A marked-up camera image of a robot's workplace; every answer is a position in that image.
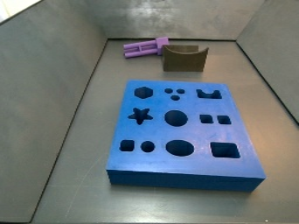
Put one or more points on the blue foam shape board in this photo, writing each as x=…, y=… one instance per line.
x=181, y=138

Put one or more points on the purple three prong object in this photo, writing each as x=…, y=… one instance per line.
x=146, y=48

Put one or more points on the dark curved fixture stand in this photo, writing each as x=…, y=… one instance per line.
x=183, y=58

